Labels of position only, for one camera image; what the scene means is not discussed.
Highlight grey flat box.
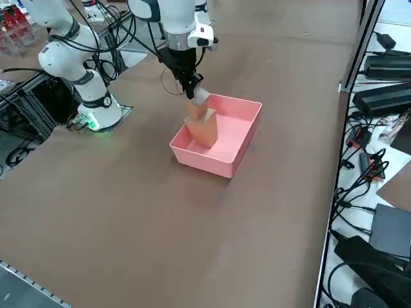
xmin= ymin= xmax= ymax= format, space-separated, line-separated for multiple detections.
xmin=369 ymin=203 xmax=411 ymax=259

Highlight silver perforated edge rail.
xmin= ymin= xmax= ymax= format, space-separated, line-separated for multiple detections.
xmin=0 ymin=259 xmax=73 ymax=308

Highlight orange black adapter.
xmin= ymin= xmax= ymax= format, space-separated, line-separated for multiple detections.
xmin=358 ymin=150 xmax=388 ymax=181
xmin=348 ymin=126 xmax=372 ymax=149

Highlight small black power adapter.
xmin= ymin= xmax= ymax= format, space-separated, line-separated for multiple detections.
xmin=374 ymin=31 xmax=398 ymax=49

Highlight clear acrylic box red contents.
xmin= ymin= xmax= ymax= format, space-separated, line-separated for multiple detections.
xmin=0 ymin=6 xmax=39 ymax=57

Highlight aluminium camera post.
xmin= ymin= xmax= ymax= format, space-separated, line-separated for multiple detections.
xmin=339 ymin=0 xmax=386 ymax=94

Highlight aluminium profile frame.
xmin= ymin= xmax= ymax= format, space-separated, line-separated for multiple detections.
xmin=0 ymin=69 xmax=58 ymax=142

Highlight long black power brick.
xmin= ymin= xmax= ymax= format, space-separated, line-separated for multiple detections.
xmin=352 ymin=81 xmax=411 ymax=119
xmin=364 ymin=54 xmax=411 ymax=80

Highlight kraft paper carton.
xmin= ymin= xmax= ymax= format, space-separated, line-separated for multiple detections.
xmin=184 ymin=108 xmax=219 ymax=149
xmin=183 ymin=89 xmax=211 ymax=124

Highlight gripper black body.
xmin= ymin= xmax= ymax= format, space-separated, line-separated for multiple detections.
xmin=156 ymin=47 xmax=202 ymax=88

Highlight pink plastic tray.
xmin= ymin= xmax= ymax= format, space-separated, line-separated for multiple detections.
xmin=169 ymin=92 xmax=263 ymax=180

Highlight printed plastic packet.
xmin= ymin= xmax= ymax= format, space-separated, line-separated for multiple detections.
xmin=377 ymin=110 xmax=411 ymax=142

